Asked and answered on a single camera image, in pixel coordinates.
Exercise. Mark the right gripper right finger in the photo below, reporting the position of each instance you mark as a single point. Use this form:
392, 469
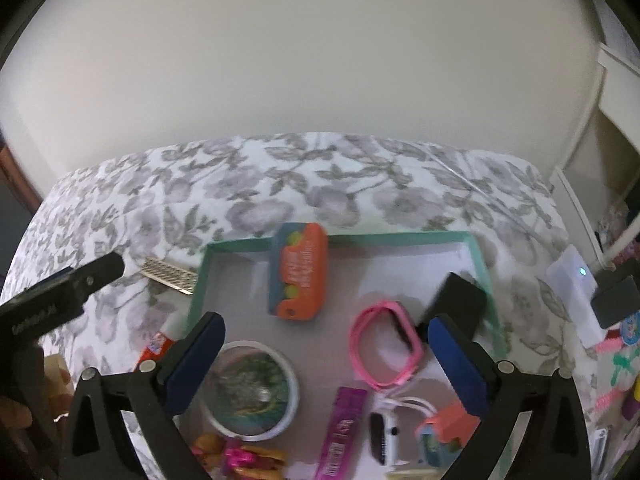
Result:
555, 444

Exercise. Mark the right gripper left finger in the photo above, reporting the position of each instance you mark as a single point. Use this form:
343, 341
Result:
97, 444

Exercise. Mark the orange blue toy case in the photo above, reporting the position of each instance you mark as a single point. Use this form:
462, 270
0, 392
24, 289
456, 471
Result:
298, 270
442, 437

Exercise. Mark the pink puppy toy figure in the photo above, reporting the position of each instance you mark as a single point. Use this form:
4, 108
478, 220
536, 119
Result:
233, 459

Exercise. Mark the pink wrist band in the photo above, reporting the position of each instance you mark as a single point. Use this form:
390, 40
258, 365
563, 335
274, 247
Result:
384, 348

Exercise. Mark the black power adapter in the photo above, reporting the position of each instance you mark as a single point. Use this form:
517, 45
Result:
462, 300

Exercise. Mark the gold patterned hair comb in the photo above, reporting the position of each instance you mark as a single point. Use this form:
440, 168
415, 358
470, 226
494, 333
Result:
173, 277

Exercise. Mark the magenta rectangular packet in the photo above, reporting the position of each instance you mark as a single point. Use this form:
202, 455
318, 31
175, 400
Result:
342, 433

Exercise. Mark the pink crochet mat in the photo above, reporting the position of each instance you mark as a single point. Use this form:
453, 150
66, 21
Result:
617, 370

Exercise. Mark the round blue cartoon sticker tin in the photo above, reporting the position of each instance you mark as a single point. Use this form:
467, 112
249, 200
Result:
630, 329

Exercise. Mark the black charger brick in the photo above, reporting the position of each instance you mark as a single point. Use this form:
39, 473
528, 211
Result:
617, 295

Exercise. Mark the round glitter snow globe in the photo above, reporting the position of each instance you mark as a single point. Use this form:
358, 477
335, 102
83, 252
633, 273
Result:
250, 393

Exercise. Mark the white power bank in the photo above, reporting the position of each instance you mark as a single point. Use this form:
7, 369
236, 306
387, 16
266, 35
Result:
571, 280

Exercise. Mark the white smart watch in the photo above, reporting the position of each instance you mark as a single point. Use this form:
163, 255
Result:
384, 430

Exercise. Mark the teal cardboard box tray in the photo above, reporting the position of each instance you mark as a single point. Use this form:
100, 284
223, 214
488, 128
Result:
363, 270

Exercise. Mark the floral grey white blanket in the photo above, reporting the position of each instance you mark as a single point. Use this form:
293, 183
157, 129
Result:
169, 203

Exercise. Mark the white wooden shelf unit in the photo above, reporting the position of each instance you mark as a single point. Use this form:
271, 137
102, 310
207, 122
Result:
600, 165

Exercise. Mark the cream plastic toy frame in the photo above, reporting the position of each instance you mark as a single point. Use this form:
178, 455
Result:
420, 473

